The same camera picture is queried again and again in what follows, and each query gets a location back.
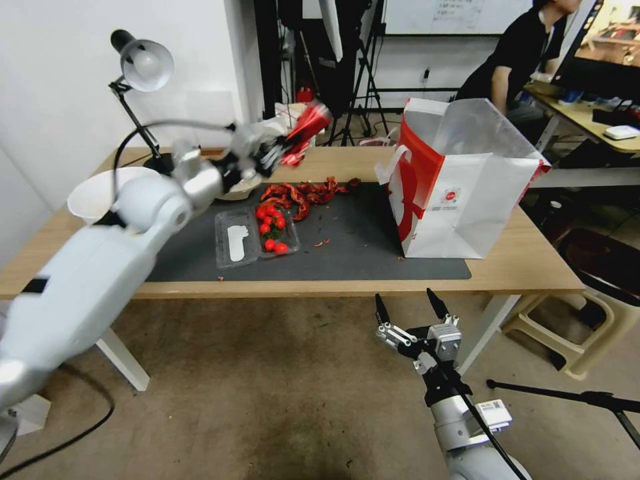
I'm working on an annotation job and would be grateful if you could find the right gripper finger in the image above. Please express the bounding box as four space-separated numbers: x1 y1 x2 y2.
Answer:
373 293 420 358
425 287 462 329

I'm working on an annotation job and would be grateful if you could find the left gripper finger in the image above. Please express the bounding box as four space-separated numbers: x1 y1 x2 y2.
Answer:
251 147 284 179
259 131 301 157

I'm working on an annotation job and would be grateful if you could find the red snack bag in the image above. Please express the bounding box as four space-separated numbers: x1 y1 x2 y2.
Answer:
279 99 335 168

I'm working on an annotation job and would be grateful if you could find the clear disposable takeout box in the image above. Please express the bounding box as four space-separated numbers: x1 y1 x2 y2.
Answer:
213 205 302 271

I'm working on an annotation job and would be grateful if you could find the white red delivery bag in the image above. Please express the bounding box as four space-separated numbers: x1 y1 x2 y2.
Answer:
374 97 553 260

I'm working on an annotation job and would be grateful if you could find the beige bowl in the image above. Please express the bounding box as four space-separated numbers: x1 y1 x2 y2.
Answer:
215 175 264 203

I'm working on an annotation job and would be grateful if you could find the dried red chili pile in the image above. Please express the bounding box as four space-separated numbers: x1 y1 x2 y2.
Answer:
259 175 350 223

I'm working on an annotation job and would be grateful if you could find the wooden table with white legs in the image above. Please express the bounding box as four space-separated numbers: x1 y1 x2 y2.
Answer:
0 145 586 392

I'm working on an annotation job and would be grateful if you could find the dark grey table mat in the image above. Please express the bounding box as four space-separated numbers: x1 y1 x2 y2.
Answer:
143 181 473 283

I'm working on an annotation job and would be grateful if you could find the black stand pole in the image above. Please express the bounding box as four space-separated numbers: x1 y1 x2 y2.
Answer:
485 378 640 452

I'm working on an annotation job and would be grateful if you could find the black tripod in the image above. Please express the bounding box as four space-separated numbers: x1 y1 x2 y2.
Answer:
327 0 392 147

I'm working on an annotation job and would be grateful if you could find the white paper bowl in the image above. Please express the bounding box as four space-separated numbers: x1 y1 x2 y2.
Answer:
66 167 174 227

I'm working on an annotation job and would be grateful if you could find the black white desk lamp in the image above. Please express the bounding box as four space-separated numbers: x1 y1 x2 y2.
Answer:
108 29 177 177

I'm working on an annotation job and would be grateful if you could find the beige plastic stool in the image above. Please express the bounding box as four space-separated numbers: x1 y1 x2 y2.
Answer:
499 291 619 383

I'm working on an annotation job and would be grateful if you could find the black chair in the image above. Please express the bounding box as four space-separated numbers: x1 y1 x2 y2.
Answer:
539 199 640 307

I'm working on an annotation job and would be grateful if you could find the whiteboard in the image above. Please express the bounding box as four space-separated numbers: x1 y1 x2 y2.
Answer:
381 0 534 37

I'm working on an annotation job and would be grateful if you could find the yellow wooden desk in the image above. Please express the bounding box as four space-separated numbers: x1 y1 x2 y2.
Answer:
521 82 640 189

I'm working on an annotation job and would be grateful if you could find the small white device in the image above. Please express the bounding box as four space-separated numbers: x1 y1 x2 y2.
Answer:
601 125 640 141

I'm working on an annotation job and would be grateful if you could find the person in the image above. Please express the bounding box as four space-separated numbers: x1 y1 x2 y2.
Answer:
453 0 577 147

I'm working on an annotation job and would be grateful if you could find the large monitor screen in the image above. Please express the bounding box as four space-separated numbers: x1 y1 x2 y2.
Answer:
549 0 640 102

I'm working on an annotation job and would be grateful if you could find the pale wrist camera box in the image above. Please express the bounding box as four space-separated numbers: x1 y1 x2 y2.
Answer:
429 323 463 360

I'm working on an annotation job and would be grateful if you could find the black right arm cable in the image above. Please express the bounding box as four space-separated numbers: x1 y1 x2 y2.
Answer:
433 349 527 480

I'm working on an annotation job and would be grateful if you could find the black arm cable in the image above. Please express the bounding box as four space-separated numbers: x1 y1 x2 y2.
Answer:
433 349 527 480
112 118 237 202

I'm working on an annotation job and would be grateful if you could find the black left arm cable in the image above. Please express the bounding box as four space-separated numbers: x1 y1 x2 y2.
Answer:
112 118 237 202

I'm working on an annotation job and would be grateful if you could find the black floor cable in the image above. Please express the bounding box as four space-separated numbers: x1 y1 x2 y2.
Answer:
0 361 117 479

